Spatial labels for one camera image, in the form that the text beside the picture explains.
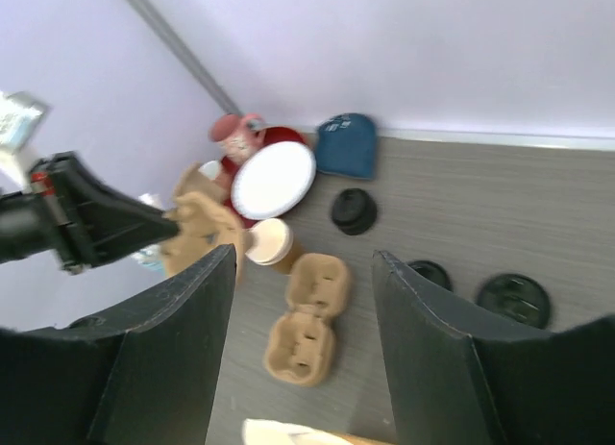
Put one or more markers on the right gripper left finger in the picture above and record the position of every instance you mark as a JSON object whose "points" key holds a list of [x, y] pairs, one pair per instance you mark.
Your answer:
{"points": [[144, 371]]}

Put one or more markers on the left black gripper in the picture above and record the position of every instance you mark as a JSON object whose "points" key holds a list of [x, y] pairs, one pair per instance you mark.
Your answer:
{"points": [[96, 224]]}

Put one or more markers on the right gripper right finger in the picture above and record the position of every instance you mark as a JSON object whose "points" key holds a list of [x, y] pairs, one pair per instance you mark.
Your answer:
{"points": [[461, 374]]}

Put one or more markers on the black coffee lid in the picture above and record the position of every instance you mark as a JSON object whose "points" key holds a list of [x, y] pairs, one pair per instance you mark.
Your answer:
{"points": [[517, 297], [433, 272]]}

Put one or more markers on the brown paper bag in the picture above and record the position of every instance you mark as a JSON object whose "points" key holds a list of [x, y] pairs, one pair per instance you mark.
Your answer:
{"points": [[269, 432]]}

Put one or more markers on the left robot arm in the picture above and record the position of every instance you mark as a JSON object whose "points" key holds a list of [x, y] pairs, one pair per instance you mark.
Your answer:
{"points": [[21, 235]]}

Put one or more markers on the light blue holder cup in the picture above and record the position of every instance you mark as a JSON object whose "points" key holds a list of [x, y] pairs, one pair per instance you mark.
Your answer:
{"points": [[150, 259]]}

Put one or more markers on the small pink floral mug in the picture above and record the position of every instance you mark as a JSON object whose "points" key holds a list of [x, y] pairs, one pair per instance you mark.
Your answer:
{"points": [[212, 170]]}

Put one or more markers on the tall pink floral mug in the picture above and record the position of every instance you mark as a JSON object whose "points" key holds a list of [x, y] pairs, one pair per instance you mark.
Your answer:
{"points": [[240, 137]]}

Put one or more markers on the brown pulp cup carrier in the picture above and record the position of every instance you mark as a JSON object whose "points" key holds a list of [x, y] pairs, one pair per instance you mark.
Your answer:
{"points": [[301, 343]]}

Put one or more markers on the stacked brown paper cups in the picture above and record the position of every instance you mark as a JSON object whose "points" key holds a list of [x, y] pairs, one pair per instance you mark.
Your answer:
{"points": [[274, 245]]}

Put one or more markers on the white paper plate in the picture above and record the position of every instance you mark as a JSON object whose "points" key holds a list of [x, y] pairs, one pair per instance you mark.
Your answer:
{"points": [[274, 180]]}

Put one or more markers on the red round tray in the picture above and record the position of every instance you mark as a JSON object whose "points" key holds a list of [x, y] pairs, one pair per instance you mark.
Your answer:
{"points": [[272, 136]]}

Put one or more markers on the stack of black lids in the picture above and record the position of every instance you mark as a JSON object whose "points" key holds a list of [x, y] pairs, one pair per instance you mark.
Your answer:
{"points": [[354, 211]]}

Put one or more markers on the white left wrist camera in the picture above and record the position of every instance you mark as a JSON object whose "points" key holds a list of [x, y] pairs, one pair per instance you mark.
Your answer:
{"points": [[21, 115]]}

